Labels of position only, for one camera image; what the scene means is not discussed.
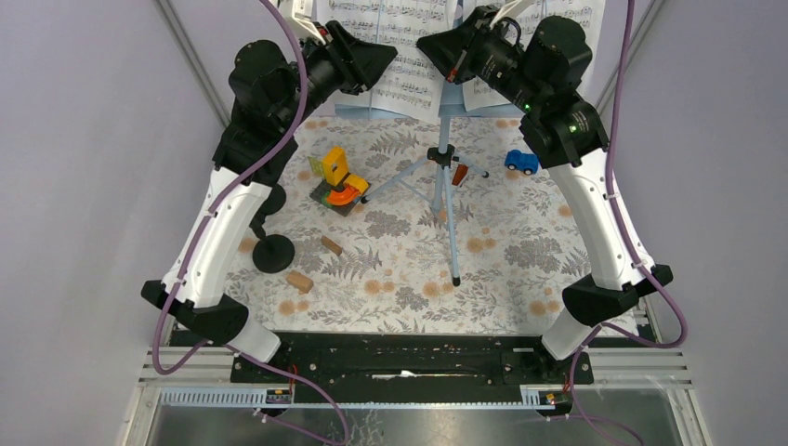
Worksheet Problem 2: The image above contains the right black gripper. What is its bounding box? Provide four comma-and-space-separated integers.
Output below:
415, 5, 545, 113

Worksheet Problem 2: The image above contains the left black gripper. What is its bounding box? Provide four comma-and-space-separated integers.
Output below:
275, 20, 399, 132

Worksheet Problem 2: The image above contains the light blue music stand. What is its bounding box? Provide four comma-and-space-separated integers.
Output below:
360, 84, 519, 287

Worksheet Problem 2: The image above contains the sheet music page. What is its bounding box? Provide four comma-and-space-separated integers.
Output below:
462, 0, 606, 111
316, 0, 458, 124

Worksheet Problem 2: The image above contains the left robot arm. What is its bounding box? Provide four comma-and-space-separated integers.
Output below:
140, 20, 398, 382

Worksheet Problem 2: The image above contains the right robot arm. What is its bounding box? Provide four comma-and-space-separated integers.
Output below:
415, 1, 673, 383

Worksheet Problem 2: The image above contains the blue toy car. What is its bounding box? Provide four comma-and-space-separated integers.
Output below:
504, 150, 540, 176

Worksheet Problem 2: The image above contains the dark red wooden block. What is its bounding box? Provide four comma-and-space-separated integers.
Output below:
452, 164, 469, 187

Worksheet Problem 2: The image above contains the toy brick assembly grey base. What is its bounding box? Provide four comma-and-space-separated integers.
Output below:
308, 146, 370, 216

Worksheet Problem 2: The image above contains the black microphone stand rear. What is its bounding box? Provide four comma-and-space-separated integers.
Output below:
258, 184, 287, 216

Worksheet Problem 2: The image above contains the black microphone stand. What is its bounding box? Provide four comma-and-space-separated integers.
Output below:
258, 184, 287, 216
249, 214, 296, 274

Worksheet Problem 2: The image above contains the floral tablecloth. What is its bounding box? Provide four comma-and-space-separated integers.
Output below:
225, 118, 591, 335

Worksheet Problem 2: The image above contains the light wooden block centre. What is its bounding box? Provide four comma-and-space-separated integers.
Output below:
321, 236, 343, 256

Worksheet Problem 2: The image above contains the light wooden block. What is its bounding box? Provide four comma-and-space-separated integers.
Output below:
285, 270, 314, 294
321, 236, 343, 256

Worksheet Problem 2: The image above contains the black microphone stand front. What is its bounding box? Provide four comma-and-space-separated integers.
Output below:
249, 214, 296, 274

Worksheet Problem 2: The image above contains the light wooden block near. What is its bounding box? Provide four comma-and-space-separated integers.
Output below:
285, 270, 314, 294

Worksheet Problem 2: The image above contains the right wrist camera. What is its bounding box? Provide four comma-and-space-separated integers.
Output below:
490, 0, 535, 27

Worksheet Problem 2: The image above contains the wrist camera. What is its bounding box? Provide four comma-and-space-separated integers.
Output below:
273, 0, 325, 45
490, 0, 535, 27

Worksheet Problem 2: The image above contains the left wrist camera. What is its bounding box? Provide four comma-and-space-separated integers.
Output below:
273, 0, 325, 45

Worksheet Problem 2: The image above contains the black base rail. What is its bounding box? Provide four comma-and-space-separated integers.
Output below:
230, 331, 596, 406

